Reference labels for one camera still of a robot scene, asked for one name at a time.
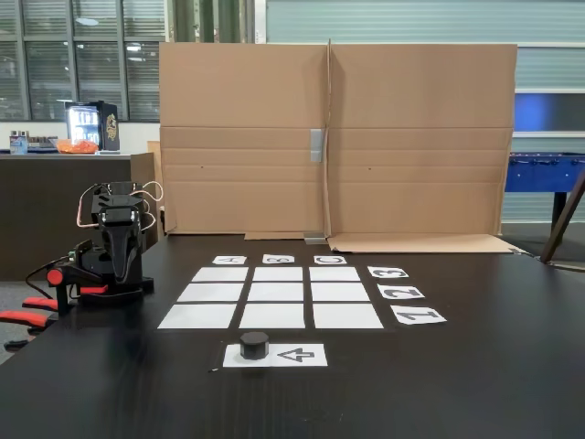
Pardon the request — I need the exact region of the black octagonal token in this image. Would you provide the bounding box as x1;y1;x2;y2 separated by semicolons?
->
239;331;271;361

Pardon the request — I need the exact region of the white paper grid square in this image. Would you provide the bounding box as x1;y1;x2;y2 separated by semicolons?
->
247;283;304;303
309;266;362;282
176;283;245;303
157;304;238;330
313;303;384;330
239;303;306;330
311;283;371;303
191;266;250;283
252;266;303;282

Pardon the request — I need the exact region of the small brown cardboard sheet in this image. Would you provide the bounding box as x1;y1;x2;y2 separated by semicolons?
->
130;140;168;244

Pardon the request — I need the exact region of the red black bar clamp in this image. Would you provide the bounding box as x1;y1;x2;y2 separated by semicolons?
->
0;262;111;351

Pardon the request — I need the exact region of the dark brown counter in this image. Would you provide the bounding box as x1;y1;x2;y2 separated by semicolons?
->
0;153;157;283

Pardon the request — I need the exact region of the orange plastic bag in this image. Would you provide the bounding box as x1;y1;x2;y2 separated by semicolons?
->
55;139;101;155

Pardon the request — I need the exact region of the black lit mini fridge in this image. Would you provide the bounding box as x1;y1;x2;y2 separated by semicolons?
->
65;101;122;153

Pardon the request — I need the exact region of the blue white carton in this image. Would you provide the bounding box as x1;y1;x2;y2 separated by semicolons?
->
9;130;30;155

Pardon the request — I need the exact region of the white arrow paper sheet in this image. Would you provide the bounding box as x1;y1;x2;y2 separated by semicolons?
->
222;343;329;369

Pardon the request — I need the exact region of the paper sheet number 3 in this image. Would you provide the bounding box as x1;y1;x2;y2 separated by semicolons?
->
367;266;410;280

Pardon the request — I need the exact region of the paper sheet number 2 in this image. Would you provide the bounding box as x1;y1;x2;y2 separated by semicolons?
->
377;284;426;301

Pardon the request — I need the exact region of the paper sheet number 1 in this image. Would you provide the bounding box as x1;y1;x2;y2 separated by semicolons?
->
390;306;448;327

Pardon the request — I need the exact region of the large brown cardboard box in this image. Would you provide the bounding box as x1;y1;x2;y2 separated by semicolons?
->
157;38;525;255

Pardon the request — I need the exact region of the blue foosball table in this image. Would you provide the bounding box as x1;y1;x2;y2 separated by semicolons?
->
504;152;585;226

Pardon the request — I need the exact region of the brown wooden beam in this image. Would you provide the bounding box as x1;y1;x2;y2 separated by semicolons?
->
538;171;585;274

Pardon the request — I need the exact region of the black power cable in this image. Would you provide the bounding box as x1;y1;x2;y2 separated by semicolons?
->
25;257;70;301

